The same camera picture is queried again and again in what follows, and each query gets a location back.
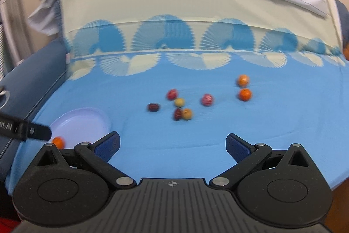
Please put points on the blue fan-patterned blanket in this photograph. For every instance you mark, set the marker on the blue fan-patterned blanket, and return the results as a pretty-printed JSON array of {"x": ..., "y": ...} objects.
[{"x": 163, "y": 72}]

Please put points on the small orange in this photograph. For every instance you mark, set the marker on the small orange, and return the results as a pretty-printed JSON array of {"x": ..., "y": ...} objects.
[
  {"x": 244, "y": 94},
  {"x": 58, "y": 141},
  {"x": 243, "y": 80}
]

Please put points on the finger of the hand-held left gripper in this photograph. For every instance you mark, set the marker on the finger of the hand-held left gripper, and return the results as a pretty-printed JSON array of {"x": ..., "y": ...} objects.
[{"x": 38, "y": 131}]

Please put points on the lavender plastic plate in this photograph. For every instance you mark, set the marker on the lavender plastic plate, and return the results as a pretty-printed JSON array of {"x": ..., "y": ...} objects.
[{"x": 79, "y": 123}]

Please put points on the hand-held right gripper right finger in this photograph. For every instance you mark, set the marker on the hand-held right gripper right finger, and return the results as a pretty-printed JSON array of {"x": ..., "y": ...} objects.
[{"x": 237, "y": 148}]

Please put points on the dark red date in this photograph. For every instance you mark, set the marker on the dark red date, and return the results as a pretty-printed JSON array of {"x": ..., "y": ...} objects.
[
  {"x": 177, "y": 114},
  {"x": 153, "y": 107}
]

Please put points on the red candy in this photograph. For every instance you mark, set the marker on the red candy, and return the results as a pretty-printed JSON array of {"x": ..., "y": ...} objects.
[{"x": 207, "y": 99}]

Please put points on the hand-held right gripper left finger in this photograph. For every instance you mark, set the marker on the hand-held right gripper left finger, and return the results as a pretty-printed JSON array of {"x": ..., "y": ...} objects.
[{"x": 107, "y": 147}]

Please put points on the yellow longan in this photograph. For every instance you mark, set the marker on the yellow longan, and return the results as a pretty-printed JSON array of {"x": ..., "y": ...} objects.
[
  {"x": 179, "y": 102},
  {"x": 187, "y": 114}
]

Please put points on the orange cushion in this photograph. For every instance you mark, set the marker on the orange cushion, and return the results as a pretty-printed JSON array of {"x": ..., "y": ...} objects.
[{"x": 346, "y": 54}]

